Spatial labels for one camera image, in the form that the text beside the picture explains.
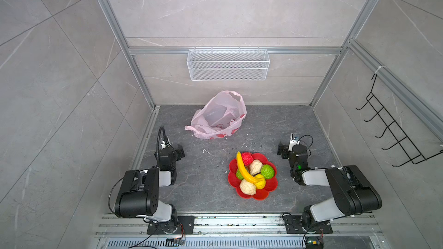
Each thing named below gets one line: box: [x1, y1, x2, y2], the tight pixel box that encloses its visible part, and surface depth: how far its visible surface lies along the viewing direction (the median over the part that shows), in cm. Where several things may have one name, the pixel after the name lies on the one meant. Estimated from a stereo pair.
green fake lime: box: [260, 164, 275, 180], surface depth 84 cm
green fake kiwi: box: [235, 169, 244, 181], surface depth 84 cm
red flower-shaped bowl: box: [227, 152, 279, 201], surface depth 84 cm
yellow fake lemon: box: [254, 174, 266, 190], surface depth 82 cm
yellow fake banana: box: [236, 151, 262, 183], surface depth 82 cm
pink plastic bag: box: [184, 90, 247, 140], surface depth 94 cm
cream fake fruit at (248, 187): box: [239, 178, 257, 196], surface depth 80 cm
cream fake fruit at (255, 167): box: [249, 159, 264, 176], surface depth 87 cm
